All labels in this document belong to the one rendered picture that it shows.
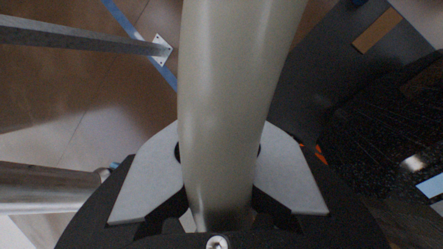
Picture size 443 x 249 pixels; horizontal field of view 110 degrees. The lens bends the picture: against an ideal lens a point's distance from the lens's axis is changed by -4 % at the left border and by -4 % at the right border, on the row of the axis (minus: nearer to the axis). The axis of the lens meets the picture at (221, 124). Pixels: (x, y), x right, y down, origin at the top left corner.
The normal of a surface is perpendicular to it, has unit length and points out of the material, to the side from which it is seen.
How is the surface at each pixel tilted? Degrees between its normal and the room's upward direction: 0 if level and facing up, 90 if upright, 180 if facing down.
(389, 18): 0
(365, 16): 0
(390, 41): 0
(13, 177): 102
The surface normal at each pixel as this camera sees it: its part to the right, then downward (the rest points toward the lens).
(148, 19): -0.32, 0.30
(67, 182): 0.85, -0.48
